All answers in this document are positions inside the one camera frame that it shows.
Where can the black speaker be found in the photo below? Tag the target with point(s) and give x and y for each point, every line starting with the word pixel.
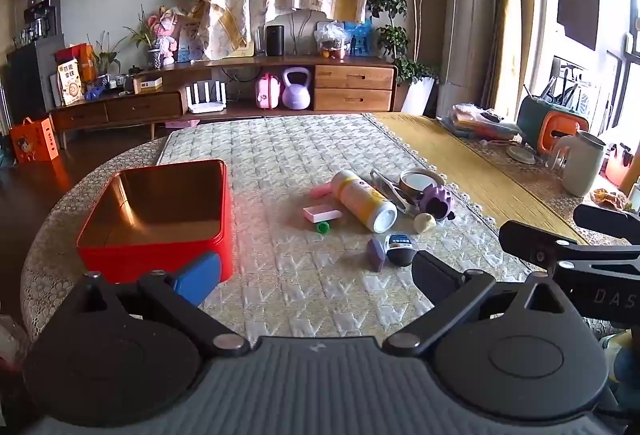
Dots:
pixel 275 40

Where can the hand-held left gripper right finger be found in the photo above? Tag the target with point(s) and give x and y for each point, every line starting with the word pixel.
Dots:
pixel 432 275

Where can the pink eraser box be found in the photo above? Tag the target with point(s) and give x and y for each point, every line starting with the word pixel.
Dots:
pixel 320 213

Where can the green and orange tissue box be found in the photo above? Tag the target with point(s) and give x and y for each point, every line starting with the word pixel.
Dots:
pixel 535 120

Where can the green bottle cap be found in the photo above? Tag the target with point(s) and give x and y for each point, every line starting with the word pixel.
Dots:
pixel 323 227

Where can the round white coaster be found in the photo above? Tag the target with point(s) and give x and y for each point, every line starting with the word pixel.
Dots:
pixel 521 154

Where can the purple spiky toy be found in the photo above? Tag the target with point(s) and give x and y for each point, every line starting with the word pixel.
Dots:
pixel 435 200

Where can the pink plush doll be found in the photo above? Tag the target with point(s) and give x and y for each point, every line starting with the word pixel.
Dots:
pixel 167 32

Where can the stack of plastic folders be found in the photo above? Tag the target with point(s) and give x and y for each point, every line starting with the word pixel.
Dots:
pixel 475 122

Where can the black blue-labelled small bottle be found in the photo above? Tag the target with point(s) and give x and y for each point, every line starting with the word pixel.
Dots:
pixel 401 250

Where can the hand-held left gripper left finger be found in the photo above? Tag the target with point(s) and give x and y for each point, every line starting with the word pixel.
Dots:
pixel 197 276

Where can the beige egg-shaped stone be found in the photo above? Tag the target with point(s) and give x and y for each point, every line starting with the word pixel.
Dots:
pixel 425 223

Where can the purple kettlebell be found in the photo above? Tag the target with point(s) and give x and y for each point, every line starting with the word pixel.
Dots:
pixel 296 95

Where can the white plant pot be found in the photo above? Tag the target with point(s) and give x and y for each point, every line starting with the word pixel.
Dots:
pixel 420 97

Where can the tape roll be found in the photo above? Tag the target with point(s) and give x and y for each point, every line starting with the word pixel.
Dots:
pixel 422 177

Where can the red tin box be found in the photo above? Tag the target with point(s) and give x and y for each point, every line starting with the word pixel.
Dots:
pixel 130 261

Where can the white and yellow bottle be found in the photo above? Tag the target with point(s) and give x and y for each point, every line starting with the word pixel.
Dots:
pixel 360 200

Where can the yellow curtain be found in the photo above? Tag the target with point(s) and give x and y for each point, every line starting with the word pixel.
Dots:
pixel 510 15

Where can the dark wooden drawer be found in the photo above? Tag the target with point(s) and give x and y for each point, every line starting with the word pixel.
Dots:
pixel 80 116
pixel 145 107

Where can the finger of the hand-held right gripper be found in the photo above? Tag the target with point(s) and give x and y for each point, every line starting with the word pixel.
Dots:
pixel 605 216
pixel 530 242

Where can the black cabinet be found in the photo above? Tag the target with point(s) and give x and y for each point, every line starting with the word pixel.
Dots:
pixel 30 75

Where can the orange gift bag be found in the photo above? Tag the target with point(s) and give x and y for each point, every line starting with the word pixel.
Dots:
pixel 32 140

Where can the blue fabric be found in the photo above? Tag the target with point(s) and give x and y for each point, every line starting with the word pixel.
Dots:
pixel 629 362

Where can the white and orange snack box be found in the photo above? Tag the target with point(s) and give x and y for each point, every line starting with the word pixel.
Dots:
pixel 70 82

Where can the small green plant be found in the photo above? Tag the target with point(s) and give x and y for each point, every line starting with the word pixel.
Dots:
pixel 105 57

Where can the wooden TV cabinet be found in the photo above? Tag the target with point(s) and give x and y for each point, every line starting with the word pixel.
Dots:
pixel 280 61

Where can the quilted beige mat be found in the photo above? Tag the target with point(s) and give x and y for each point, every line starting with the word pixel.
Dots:
pixel 280 155

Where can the coffee machine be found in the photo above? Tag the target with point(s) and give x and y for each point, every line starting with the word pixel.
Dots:
pixel 42 17

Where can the blue toy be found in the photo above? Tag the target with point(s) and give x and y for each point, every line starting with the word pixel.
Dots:
pixel 94 92

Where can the purple block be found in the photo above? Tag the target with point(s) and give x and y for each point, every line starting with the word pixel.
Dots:
pixel 376 255

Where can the yellow woven table runner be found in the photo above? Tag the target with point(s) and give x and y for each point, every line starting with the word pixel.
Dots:
pixel 450 150

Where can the red gift box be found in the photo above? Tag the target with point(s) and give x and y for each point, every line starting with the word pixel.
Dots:
pixel 80 57

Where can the white router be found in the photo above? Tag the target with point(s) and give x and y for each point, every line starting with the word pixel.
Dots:
pixel 206 105

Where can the pink toy case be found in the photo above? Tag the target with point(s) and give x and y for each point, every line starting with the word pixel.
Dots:
pixel 267 92

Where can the plant in patterned pot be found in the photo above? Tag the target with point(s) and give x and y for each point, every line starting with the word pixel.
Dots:
pixel 154 57

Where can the clear plastic bag of fruit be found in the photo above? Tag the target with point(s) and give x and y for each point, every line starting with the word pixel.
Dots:
pixel 331 35

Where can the light wooden drawer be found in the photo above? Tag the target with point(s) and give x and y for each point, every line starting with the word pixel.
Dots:
pixel 355 77
pixel 352 100

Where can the white pitcher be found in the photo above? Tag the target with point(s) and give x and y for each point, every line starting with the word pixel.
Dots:
pixel 582 165

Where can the white sunglasses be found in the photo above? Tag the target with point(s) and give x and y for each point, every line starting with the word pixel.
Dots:
pixel 392 195

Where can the pink tube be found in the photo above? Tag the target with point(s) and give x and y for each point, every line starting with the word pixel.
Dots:
pixel 320 191

